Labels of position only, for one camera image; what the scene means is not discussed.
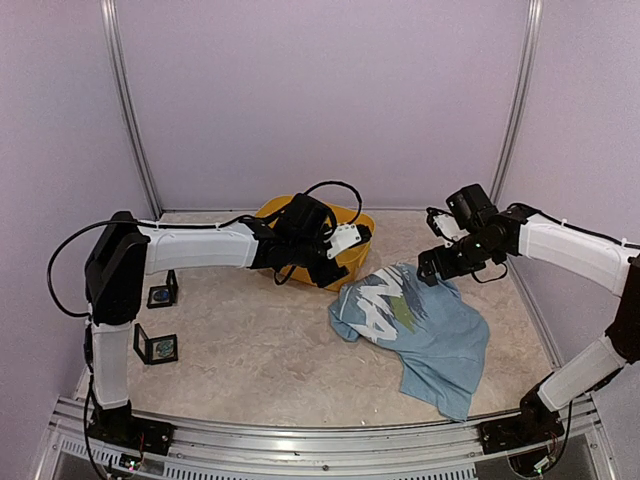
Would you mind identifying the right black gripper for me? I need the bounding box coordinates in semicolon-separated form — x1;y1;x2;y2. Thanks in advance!
418;230;501;285

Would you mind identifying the yellow plastic basket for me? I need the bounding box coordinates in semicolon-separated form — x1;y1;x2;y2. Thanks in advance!
255;195;371;292

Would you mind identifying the light blue printed t-shirt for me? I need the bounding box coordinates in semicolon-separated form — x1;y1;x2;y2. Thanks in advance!
328;263;490;422

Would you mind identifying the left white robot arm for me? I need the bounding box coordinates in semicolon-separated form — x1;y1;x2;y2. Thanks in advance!
85;193;373;445

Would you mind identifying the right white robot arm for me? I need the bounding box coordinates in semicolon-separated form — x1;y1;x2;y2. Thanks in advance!
418;184;639;444

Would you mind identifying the far black brooch box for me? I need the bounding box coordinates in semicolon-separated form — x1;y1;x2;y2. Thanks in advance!
146;270;179;309

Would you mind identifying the black brooch box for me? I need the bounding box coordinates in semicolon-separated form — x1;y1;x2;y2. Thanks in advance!
146;270;179;309
133;323;178;366

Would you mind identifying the near black brooch box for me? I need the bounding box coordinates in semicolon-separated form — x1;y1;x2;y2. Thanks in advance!
133;323;178;366

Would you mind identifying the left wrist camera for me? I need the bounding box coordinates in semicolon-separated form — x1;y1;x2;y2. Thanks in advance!
326;224;358;259

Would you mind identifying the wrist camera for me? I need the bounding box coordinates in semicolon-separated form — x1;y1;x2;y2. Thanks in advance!
426;207;469;248
326;224;358;259

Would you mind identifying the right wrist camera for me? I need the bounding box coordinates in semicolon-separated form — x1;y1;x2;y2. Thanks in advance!
426;207;469;248

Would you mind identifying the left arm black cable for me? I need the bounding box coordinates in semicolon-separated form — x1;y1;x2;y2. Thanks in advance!
46;179;366;319

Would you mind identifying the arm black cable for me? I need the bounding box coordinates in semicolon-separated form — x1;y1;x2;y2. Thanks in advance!
469;202;640;286
46;179;366;319

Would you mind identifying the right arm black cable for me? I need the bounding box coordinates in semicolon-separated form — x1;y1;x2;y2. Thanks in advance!
469;202;640;286

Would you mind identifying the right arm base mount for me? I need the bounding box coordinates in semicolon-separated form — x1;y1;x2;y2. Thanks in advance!
477;389;573;479

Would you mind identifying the aluminium front frame rail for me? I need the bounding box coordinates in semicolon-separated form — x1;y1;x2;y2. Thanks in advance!
27;397;621;479

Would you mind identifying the right aluminium corner post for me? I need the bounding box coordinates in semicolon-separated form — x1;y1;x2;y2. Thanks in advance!
489;0;544;203

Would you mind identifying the aluminium corner post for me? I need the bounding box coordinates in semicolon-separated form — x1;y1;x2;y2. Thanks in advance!
99;0;164;219
489;0;544;203

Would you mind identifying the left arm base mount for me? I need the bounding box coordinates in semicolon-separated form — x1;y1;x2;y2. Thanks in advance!
88;402;175;456

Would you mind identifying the left aluminium corner post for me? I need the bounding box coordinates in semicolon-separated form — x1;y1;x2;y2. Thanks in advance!
99;0;164;219

